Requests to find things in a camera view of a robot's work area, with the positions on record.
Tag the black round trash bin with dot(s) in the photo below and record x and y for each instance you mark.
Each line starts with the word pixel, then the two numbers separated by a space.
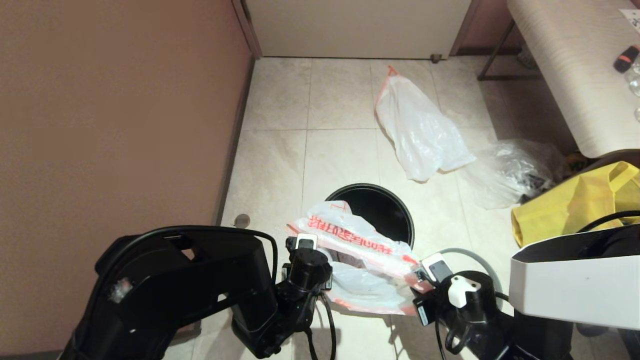
pixel 380 210

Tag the white door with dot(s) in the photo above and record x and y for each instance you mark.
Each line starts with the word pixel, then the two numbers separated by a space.
pixel 360 25

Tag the dark metal table leg frame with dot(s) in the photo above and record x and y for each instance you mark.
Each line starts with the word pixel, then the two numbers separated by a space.
pixel 505 77

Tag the new white red-printed bag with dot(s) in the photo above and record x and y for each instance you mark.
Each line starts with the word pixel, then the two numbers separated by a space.
pixel 365 285

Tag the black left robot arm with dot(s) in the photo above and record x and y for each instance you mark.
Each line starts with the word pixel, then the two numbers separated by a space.
pixel 175 280

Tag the white plastic bag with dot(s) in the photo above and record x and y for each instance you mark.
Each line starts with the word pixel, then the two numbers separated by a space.
pixel 420 130

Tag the black orange marker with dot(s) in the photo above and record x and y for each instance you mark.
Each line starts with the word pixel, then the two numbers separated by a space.
pixel 626 58

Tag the round metal floor door stop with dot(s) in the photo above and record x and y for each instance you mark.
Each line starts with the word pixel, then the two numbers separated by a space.
pixel 243 219

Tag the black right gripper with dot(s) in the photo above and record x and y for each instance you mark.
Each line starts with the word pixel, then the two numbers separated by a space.
pixel 432 310

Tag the yellow fabric bag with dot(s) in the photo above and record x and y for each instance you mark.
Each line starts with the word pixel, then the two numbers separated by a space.
pixel 560 215

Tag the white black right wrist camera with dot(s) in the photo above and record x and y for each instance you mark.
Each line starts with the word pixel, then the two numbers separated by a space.
pixel 435 267

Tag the clear crumpled plastic bag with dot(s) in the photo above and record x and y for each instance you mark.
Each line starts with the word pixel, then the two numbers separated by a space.
pixel 500 170

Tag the white printed paper sheet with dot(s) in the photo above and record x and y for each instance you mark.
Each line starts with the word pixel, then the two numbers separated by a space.
pixel 632 19

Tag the clear plastic bottle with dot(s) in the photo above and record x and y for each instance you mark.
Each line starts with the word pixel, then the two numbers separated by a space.
pixel 635 82

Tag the small metal door stopper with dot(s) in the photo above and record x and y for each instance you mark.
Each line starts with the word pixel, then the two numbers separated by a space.
pixel 435 59

